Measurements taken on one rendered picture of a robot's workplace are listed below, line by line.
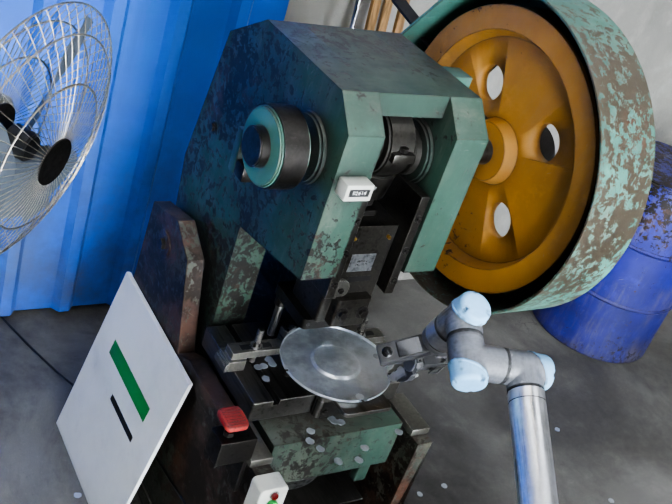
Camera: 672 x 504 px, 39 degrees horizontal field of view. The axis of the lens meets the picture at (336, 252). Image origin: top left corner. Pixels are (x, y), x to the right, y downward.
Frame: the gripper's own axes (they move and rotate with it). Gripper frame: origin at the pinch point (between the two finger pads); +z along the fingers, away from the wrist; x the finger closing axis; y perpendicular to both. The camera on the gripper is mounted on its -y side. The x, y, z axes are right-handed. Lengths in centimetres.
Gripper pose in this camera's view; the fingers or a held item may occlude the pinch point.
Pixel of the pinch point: (388, 375)
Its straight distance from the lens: 219.1
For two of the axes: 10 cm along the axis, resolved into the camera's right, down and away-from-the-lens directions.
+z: -4.2, 5.0, 7.6
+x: -2.0, -8.6, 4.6
